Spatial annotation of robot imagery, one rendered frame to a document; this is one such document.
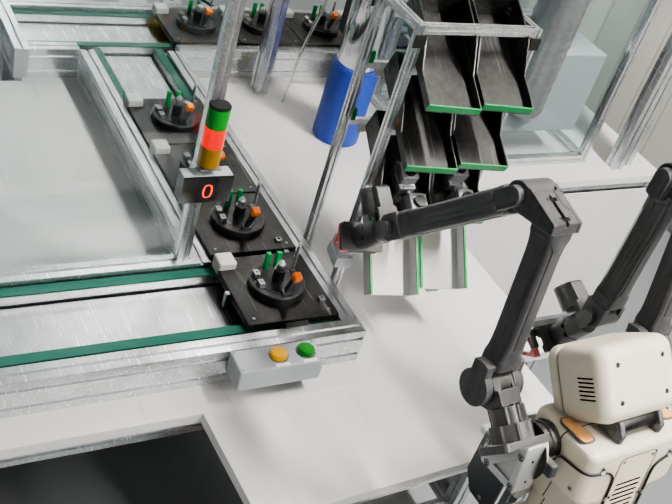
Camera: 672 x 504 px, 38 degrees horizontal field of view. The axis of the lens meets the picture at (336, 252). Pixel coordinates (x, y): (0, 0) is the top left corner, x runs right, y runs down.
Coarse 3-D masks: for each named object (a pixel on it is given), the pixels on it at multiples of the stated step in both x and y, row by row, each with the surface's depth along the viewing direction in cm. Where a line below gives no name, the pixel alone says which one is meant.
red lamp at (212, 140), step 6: (204, 126) 213; (204, 132) 214; (210, 132) 212; (216, 132) 212; (222, 132) 213; (204, 138) 214; (210, 138) 213; (216, 138) 213; (222, 138) 214; (204, 144) 215; (210, 144) 214; (216, 144) 214; (222, 144) 216; (216, 150) 215
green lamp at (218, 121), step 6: (210, 108) 210; (210, 114) 210; (216, 114) 210; (222, 114) 210; (228, 114) 211; (210, 120) 211; (216, 120) 210; (222, 120) 211; (228, 120) 212; (210, 126) 212; (216, 126) 211; (222, 126) 212
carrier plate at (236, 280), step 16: (256, 256) 246; (272, 256) 248; (288, 256) 249; (224, 272) 238; (240, 272) 239; (304, 272) 246; (224, 288) 236; (240, 288) 235; (320, 288) 243; (240, 304) 230; (256, 304) 231; (272, 304) 233; (304, 304) 236; (320, 304) 238; (256, 320) 227; (272, 320) 229; (288, 320) 230; (320, 320) 235
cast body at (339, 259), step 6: (330, 240) 232; (330, 246) 232; (330, 252) 232; (336, 252) 229; (342, 252) 229; (348, 252) 230; (330, 258) 232; (336, 258) 229; (342, 258) 229; (348, 258) 230; (336, 264) 230; (342, 264) 230; (348, 264) 231
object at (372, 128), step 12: (372, 120) 239; (372, 132) 239; (372, 144) 239; (396, 144) 244; (384, 156) 232; (396, 156) 242; (384, 168) 239; (384, 180) 238; (420, 180) 241; (420, 192) 240; (396, 204) 236
